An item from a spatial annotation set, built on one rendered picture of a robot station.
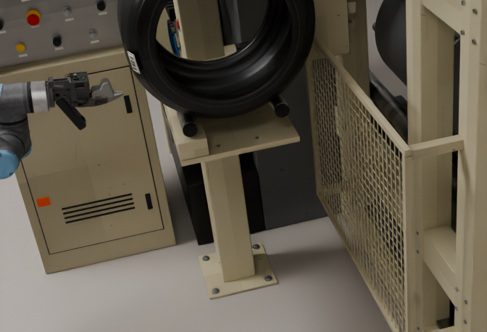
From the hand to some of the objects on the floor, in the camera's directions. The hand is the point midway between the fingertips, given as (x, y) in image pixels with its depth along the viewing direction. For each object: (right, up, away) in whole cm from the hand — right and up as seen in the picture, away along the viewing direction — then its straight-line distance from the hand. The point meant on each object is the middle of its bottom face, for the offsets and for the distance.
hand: (119, 96), depth 238 cm
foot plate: (+34, -64, +82) cm, 109 cm away
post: (+34, -64, +82) cm, 109 cm away
